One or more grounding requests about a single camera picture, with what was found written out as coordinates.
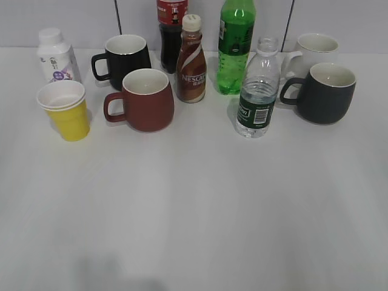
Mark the black ceramic mug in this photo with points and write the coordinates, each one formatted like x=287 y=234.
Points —
x=123 y=54

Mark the green soda bottle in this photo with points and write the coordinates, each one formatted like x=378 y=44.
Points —
x=237 y=21

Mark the yellow paper cup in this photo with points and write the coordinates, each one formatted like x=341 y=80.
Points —
x=71 y=122

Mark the clear water bottle green label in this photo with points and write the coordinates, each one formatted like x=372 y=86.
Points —
x=259 y=90

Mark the dark grey ceramic mug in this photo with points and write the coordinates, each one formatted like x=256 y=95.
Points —
x=325 y=93

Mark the white ceramic mug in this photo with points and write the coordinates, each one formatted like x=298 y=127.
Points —
x=310 y=49

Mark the white paper cup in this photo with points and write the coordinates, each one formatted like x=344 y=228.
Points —
x=60 y=94

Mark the white yogurt drink bottle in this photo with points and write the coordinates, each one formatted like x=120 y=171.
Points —
x=57 y=57

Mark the red ceramic mug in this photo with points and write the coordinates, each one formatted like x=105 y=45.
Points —
x=147 y=101

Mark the cola bottle red label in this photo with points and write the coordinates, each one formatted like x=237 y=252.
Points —
x=170 y=14

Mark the brown Nescafe coffee bottle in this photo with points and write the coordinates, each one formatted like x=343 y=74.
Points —
x=191 y=67

